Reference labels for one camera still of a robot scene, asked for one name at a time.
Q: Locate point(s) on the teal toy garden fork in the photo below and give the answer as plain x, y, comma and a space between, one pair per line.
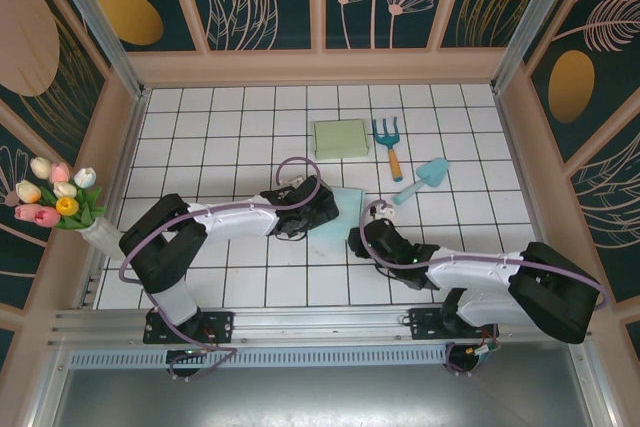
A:
387, 139

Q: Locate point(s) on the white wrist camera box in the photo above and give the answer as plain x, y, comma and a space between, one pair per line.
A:
384, 206
295, 180

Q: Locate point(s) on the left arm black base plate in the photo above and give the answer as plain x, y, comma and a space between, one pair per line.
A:
220, 324

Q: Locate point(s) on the white ribbed vase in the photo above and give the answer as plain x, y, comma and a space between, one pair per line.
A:
102, 239

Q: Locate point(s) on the black base electronics module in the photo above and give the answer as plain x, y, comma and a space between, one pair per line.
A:
467, 364

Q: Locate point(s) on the aluminium mounting rail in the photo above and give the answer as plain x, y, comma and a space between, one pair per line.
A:
320, 322

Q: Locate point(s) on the artificial tulip bouquet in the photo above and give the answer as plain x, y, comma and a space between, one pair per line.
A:
65, 204

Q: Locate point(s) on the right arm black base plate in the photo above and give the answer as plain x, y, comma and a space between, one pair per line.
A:
425, 324

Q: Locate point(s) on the teal toy shovel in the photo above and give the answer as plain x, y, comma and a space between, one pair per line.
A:
435, 169

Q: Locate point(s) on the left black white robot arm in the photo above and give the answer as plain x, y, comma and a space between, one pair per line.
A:
230, 222

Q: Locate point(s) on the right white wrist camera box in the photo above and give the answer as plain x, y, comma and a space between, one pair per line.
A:
384, 206

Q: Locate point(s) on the aluminium frame post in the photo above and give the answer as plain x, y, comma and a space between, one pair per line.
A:
100, 27
535, 22

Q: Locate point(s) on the light blue paper box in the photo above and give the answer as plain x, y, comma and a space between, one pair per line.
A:
345, 207

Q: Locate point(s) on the grey metal sheet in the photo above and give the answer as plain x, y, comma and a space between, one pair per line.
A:
320, 397

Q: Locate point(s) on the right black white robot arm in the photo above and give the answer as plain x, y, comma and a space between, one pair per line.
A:
475, 272

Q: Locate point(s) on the green paper box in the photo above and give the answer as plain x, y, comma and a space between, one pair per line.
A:
340, 141

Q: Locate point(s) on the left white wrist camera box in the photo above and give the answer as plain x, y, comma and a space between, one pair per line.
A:
295, 180

